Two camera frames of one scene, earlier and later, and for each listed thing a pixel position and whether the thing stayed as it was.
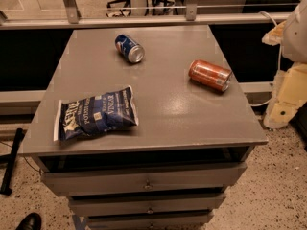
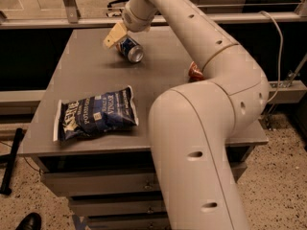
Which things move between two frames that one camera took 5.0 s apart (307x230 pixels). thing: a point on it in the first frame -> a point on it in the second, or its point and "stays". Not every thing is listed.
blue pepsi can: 133,51 stays
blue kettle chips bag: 86,116 stays
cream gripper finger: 279,112 -> 117,33
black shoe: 32,221 stays
